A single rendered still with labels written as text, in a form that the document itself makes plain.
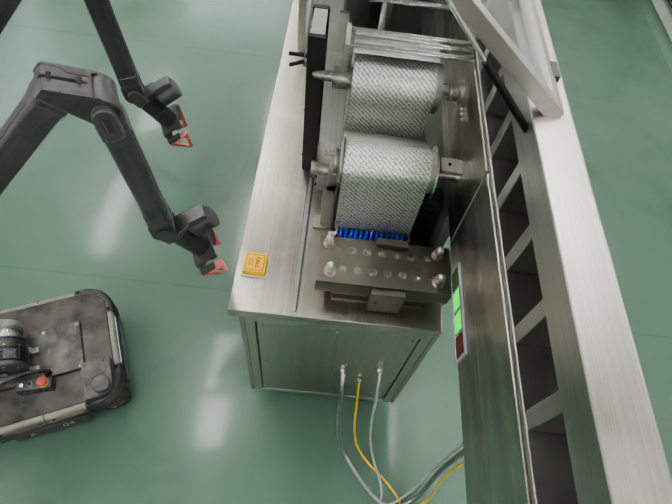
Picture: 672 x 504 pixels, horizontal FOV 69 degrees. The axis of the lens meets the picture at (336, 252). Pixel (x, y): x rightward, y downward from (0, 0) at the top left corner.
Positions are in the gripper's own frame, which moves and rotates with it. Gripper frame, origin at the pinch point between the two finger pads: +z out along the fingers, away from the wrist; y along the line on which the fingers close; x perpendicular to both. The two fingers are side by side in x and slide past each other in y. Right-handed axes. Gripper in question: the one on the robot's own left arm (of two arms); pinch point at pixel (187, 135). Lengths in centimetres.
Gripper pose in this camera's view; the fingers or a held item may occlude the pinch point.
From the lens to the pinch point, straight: 175.1
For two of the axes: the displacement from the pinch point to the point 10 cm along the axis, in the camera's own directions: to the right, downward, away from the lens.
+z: 3.8, 3.4, 8.6
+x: -8.6, 4.7, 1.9
